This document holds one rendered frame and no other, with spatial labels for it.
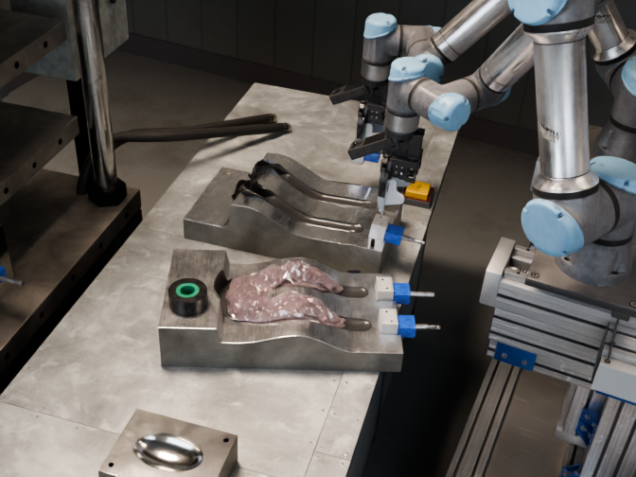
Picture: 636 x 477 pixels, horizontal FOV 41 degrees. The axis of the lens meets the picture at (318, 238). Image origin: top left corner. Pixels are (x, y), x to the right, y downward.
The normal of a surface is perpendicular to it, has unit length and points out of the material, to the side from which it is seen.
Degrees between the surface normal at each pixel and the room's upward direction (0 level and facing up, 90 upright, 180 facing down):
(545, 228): 97
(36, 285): 0
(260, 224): 90
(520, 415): 0
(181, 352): 90
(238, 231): 90
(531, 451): 0
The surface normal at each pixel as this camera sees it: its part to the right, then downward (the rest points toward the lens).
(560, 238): -0.76, 0.45
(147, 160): 0.05, -0.80
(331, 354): 0.02, 0.60
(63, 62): -0.28, 0.56
